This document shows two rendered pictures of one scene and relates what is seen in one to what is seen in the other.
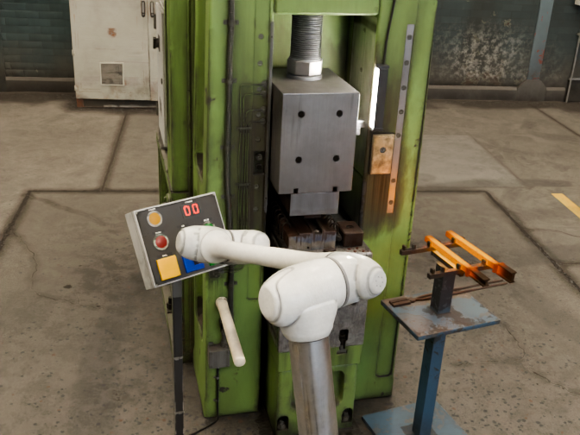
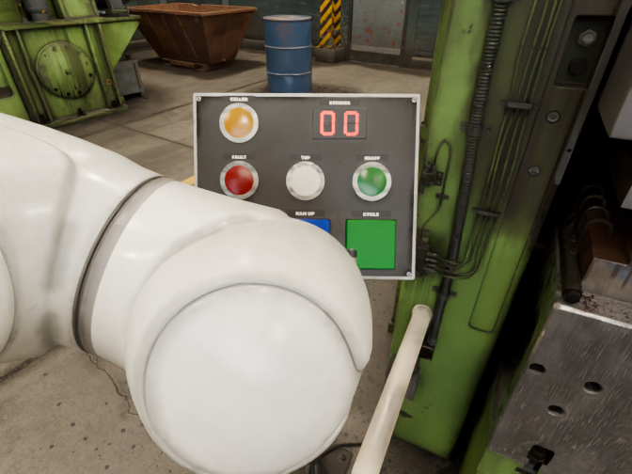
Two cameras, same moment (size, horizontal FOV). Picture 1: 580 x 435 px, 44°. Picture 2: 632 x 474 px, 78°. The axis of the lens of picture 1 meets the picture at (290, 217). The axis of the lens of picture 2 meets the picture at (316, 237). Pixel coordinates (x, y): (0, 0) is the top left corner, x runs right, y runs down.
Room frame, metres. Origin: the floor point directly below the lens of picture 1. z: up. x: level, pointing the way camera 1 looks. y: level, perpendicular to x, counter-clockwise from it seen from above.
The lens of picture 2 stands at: (1.97, 0.01, 1.35)
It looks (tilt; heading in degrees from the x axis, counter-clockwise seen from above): 35 degrees down; 41
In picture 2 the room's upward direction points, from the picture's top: straight up
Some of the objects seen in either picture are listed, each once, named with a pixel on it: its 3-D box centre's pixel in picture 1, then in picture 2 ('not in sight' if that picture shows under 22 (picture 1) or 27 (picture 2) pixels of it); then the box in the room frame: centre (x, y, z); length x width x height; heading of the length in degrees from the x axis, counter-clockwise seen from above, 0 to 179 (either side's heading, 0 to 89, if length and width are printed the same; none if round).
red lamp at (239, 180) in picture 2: (160, 242); (239, 180); (2.30, 0.45, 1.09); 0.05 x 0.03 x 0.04; 105
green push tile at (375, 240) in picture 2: not in sight; (370, 244); (2.39, 0.27, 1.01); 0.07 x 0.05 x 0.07; 130
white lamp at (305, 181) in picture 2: not in sight; (305, 181); (2.36, 0.37, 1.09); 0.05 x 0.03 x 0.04; 105
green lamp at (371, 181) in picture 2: not in sight; (371, 181); (2.43, 0.30, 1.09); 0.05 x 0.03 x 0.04; 105
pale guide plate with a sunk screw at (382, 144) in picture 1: (381, 154); not in sight; (2.86, -0.37, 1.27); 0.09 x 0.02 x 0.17; 105
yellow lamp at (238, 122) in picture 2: (154, 218); (239, 122); (2.33, 0.48, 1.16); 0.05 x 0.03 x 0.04; 105
